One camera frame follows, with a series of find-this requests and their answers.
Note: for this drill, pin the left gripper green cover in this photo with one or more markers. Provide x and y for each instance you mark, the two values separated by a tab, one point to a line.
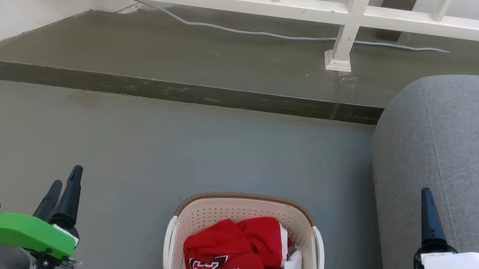
23	232

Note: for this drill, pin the plain red garment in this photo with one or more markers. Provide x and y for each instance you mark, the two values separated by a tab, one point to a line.
264	236

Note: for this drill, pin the cream perforated laundry basket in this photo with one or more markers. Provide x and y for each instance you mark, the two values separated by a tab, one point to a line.
226	212

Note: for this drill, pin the dark grey post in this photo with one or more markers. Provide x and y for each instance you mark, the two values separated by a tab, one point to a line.
397	10

